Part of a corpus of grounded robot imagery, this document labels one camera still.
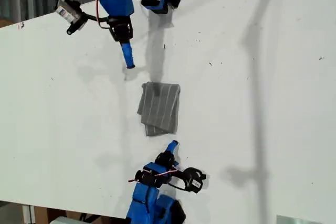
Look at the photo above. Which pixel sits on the grey striped square towel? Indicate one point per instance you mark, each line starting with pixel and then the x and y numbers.
pixel 160 106

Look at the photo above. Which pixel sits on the white plastic container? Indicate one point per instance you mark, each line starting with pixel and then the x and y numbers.
pixel 64 220

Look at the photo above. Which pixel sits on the brown cardboard box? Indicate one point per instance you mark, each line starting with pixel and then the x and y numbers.
pixel 40 214

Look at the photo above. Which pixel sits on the white table leg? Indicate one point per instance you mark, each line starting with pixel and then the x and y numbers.
pixel 27 214

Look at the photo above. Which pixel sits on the silver black camera box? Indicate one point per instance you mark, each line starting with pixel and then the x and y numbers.
pixel 69 9

